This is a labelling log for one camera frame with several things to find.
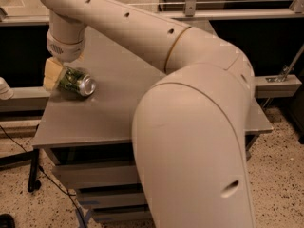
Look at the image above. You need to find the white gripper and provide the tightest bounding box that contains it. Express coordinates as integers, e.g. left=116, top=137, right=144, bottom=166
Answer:
left=43, top=32, right=86, bottom=91

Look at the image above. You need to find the green soda can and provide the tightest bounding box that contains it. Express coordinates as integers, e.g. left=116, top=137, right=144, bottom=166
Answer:
left=59, top=66, right=96, bottom=97

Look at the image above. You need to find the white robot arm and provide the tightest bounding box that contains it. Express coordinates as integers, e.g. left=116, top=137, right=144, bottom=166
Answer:
left=40, top=0, right=256, bottom=228

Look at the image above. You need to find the white cylinder at left edge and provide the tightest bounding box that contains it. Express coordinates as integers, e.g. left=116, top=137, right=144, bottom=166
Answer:
left=0, top=77, right=13, bottom=100

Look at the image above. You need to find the grey drawer cabinet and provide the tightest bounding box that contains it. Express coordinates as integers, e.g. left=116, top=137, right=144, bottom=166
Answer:
left=31, top=20, right=274, bottom=224

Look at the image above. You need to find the top grey drawer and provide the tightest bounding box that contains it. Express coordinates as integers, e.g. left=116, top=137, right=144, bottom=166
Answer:
left=52, top=161, right=139, bottom=189

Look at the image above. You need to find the grey drawer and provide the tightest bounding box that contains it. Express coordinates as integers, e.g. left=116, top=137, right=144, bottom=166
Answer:
left=92, top=205, right=152, bottom=223
left=52, top=161, right=139, bottom=189
left=77, top=193, right=145, bottom=209

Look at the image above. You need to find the black metal leg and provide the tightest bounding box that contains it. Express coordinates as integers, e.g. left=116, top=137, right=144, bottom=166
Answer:
left=28, top=149, right=41, bottom=193

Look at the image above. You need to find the middle grey drawer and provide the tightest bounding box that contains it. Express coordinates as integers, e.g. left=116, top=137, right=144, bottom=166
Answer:
left=77, top=193, right=145, bottom=209

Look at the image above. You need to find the dark object bottom left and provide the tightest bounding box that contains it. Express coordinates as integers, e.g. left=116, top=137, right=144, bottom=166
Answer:
left=0, top=214, right=15, bottom=228

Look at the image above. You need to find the bottom grey drawer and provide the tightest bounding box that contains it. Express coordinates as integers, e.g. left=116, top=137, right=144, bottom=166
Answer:
left=92, top=205, right=152, bottom=223

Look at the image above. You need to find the black cable on floor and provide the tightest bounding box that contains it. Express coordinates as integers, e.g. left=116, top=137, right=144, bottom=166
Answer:
left=0, top=125, right=88, bottom=228

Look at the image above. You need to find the metal bracket clamp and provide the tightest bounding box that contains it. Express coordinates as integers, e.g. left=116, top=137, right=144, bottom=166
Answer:
left=266, top=44, right=304, bottom=83

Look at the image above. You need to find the metal railing frame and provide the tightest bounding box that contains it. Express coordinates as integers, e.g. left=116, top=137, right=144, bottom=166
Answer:
left=1, top=0, right=303, bottom=28

